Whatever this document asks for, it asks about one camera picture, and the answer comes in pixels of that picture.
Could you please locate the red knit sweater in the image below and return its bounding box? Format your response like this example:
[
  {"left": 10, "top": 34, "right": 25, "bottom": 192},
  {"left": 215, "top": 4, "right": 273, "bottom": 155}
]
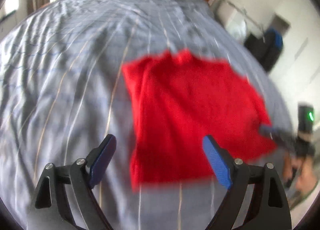
[{"left": 122, "top": 49, "right": 276, "bottom": 190}]

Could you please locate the person right hand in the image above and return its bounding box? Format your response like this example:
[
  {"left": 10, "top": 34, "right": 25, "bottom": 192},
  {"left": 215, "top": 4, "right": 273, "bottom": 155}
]
[{"left": 283, "top": 154, "right": 318, "bottom": 195}]

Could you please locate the white wardrobe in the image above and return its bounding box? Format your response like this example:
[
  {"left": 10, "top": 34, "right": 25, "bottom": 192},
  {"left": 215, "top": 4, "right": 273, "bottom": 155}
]
[{"left": 270, "top": 0, "right": 319, "bottom": 109}]

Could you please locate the white bedside dresser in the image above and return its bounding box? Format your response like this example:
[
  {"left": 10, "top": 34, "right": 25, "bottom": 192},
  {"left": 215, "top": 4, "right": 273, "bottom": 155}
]
[{"left": 215, "top": 0, "right": 264, "bottom": 44}]

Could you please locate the blue plaid bed duvet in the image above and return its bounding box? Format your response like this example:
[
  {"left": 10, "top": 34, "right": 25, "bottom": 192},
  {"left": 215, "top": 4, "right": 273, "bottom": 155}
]
[{"left": 1, "top": 0, "right": 292, "bottom": 229}]

